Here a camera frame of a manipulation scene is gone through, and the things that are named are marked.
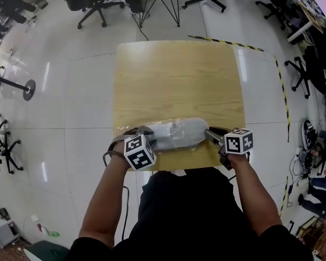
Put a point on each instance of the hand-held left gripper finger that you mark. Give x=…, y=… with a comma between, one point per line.
x=146, y=130

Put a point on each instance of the clear plastic bag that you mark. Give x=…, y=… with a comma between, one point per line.
x=176, y=139

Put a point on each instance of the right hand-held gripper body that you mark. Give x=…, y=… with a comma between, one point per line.
x=237, y=143

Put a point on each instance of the black stand with round base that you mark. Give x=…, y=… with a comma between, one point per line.
x=29, y=89

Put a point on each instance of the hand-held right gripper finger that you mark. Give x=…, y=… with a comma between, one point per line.
x=212, y=135

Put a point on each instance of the wooden crate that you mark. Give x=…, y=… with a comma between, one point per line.
x=313, y=234

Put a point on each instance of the person's left forearm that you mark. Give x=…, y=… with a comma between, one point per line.
x=106, y=200

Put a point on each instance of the green bottle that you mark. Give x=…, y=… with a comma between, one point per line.
x=52, y=233

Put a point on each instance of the dark green bin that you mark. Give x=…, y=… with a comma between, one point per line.
x=47, y=251

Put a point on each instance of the white desk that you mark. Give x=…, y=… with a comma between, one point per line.
x=304, y=27

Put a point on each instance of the grey white footwear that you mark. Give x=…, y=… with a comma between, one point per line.
x=179, y=132

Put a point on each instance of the person's black shirt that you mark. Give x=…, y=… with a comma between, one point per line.
x=193, y=222

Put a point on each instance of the person's right forearm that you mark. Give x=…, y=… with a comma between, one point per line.
x=256, y=194

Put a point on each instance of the white box appliance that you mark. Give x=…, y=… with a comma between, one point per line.
x=1, y=228

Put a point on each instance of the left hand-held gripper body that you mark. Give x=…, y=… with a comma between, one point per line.
x=140, y=154

